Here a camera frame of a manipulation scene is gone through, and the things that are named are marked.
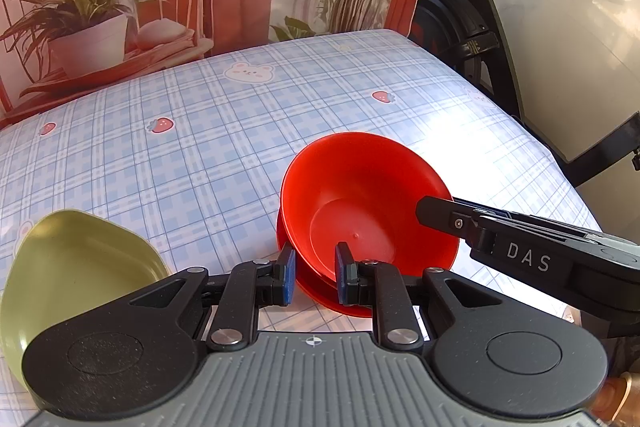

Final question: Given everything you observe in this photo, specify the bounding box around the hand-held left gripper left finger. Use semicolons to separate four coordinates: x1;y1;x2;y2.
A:
100;243;297;353

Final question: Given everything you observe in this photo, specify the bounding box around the red plastic bowl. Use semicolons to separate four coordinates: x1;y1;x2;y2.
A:
279;131;461;294
276;212;383;319

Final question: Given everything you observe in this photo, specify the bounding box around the black exercise bike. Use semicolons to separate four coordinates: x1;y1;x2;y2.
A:
414;0;640;188

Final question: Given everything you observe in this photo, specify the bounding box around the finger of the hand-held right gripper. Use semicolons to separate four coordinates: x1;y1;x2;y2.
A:
452;198;603;239
415;195;483;253

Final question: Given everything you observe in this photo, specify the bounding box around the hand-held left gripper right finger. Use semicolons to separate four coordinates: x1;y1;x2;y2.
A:
335;242;531;353

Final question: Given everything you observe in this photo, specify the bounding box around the olive green square plate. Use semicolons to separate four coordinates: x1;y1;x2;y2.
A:
0;208;169;394

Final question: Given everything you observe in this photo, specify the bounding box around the blue plaid tablecloth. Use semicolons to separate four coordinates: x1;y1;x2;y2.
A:
0;29;602;344

